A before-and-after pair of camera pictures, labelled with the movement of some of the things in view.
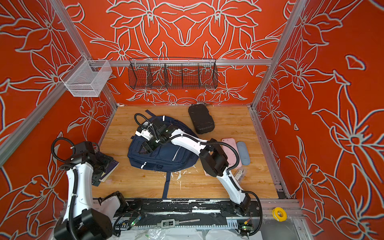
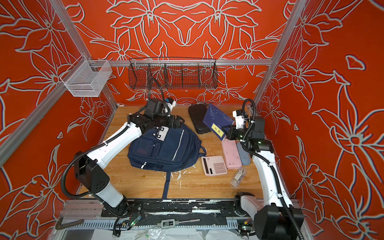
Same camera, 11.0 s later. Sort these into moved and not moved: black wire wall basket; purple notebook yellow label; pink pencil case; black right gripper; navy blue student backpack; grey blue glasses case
Moved: purple notebook yellow label; black right gripper
Not moved: pink pencil case; navy blue student backpack; grey blue glasses case; black wire wall basket
